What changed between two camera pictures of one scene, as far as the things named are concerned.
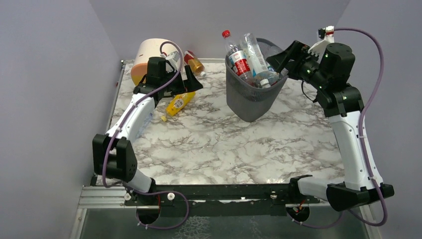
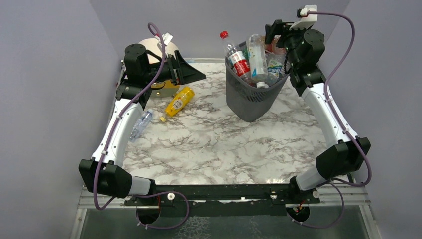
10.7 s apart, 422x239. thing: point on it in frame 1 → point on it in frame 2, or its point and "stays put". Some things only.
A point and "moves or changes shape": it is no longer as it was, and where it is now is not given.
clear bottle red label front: x=239 y=60 stays put
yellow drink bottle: x=177 y=103 stays put
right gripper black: x=294 y=57 → x=281 y=31
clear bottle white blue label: x=255 y=58 moves or changes shape
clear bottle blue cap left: x=146 y=121 stays put
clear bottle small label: x=266 y=78 moves or changes shape
